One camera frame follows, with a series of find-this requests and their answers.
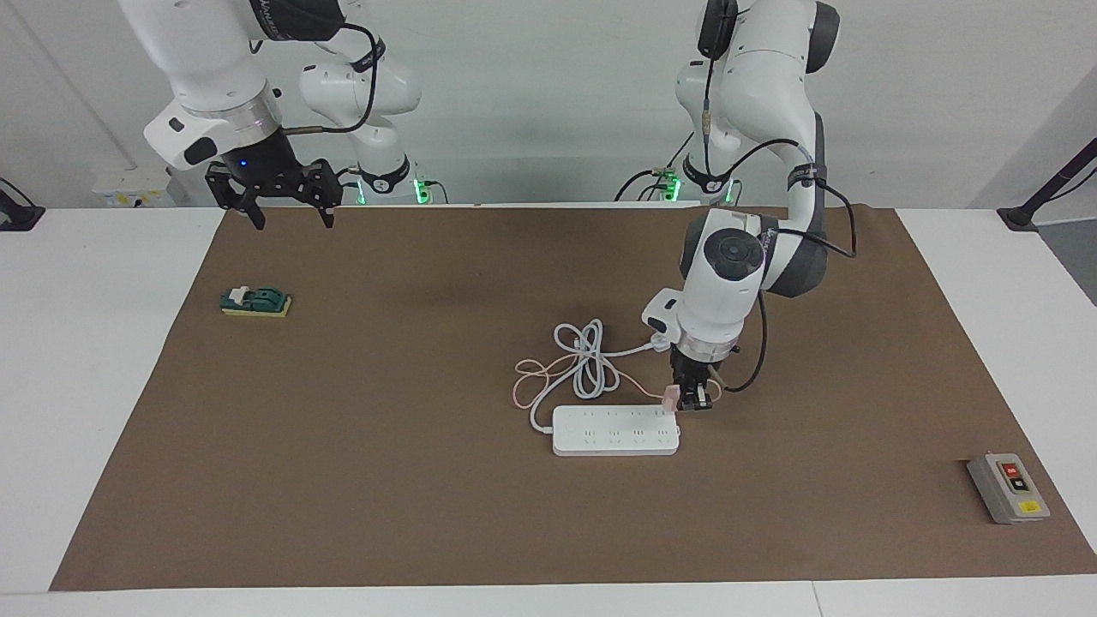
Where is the pink charging cable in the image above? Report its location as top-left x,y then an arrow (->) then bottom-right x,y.
513,356 -> 726,410

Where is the white power strip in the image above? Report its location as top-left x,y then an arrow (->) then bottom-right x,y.
551,404 -> 682,457

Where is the black table clamp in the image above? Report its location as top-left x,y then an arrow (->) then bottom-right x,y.
0,177 -> 45,232

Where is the brown table mat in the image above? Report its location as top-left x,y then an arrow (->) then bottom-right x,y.
49,203 -> 1097,592

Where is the black slanted stand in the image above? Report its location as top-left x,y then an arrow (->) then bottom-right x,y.
998,137 -> 1097,232

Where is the green knife switch yellow base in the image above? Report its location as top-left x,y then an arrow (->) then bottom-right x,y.
220,285 -> 293,319

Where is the white power cord with plug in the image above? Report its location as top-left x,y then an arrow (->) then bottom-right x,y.
529,320 -> 671,434

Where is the white wall outlet box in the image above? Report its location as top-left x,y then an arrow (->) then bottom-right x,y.
93,171 -> 177,208

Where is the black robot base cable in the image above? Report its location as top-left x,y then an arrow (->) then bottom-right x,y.
613,129 -> 695,203

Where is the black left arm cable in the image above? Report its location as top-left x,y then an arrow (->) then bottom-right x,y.
696,0 -> 858,393

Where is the grey on-off switch box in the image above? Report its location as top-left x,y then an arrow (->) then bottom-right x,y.
967,452 -> 1052,525

